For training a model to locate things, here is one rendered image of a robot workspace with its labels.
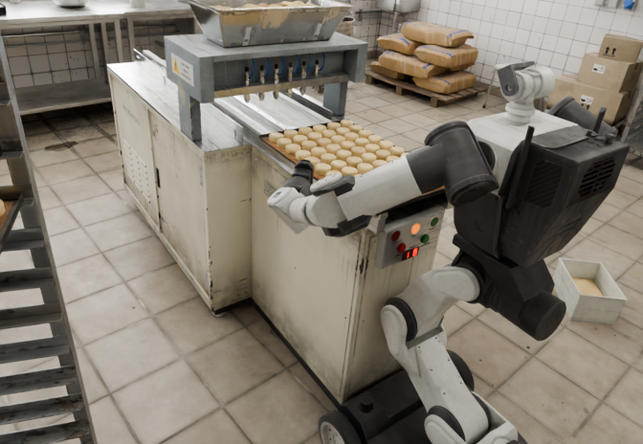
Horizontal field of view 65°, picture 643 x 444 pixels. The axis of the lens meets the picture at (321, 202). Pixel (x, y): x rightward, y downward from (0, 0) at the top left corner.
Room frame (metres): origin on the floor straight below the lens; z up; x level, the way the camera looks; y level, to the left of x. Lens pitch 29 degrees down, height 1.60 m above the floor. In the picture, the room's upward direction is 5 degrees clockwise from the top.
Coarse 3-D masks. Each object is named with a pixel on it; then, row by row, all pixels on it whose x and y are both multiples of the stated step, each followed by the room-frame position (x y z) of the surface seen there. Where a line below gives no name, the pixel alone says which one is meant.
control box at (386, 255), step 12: (408, 216) 1.30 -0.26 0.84; (420, 216) 1.31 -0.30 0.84; (432, 216) 1.32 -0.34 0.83; (384, 228) 1.22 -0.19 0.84; (396, 228) 1.23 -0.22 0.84; (408, 228) 1.26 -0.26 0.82; (420, 228) 1.30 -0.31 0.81; (432, 228) 1.33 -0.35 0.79; (384, 240) 1.21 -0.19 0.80; (396, 240) 1.24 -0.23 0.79; (408, 240) 1.27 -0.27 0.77; (420, 240) 1.30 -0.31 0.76; (432, 240) 1.34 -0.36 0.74; (384, 252) 1.21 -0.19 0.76; (396, 252) 1.24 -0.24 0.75; (420, 252) 1.31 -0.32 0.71; (384, 264) 1.22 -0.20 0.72
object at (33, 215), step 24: (0, 48) 0.77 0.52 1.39; (0, 72) 0.76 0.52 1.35; (0, 120) 0.76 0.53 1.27; (24, 144) 0.78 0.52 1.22; (24, 168) 0.76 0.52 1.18; (24, 216) 0.76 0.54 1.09; (48, 240) 0.78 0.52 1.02; (48, 264) 0.76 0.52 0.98; (48, 288) 0.76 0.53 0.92; (72, 336) 0.79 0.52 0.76; (72, 360) 0.76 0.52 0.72; (72, 384) 0.76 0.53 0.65
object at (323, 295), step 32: (256, 160) 1.71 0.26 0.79; (256, 192) 1.71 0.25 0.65; (256, 224) 1.71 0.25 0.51; (256, 256) 1.71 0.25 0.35; (288, 256) 1.52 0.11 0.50; (320, 256) 1.36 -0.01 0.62; (352, 256) 1.24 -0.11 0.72; (416, 256) 1.35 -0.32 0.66; (256, 288) 1.71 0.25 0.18; (288, 288) 1.51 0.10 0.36; (320, 288) 1.35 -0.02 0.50; (352, 288) 1.22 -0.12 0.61; (384, 288) 1.27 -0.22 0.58; (288, 320) 1.50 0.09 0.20; (320, 320) 1.34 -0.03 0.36; (352, 320) 1.21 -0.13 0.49; (320, 352) 1.33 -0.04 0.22; (352, 352) 1.21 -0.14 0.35; (384, 352) 1.30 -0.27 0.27; (320, 384) 1.36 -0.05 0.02; (352, 384) 1.22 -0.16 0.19
